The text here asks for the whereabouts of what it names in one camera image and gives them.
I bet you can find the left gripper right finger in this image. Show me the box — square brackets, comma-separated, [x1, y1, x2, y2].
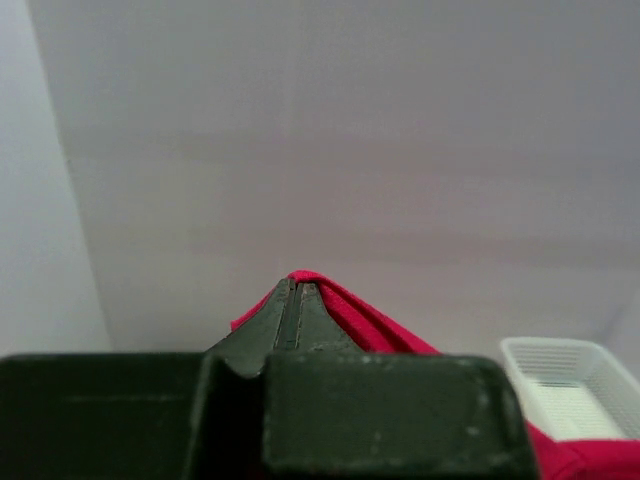
[296, 283, 358, 353]

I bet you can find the white plastic basket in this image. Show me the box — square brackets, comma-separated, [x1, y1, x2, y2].
[500, 337, 639, 441]

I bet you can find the red t-shirt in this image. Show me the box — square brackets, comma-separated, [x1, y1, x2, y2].
[228, 269, 640, 480]

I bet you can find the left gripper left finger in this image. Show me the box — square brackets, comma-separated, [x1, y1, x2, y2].
[206, 278, 296, 378]

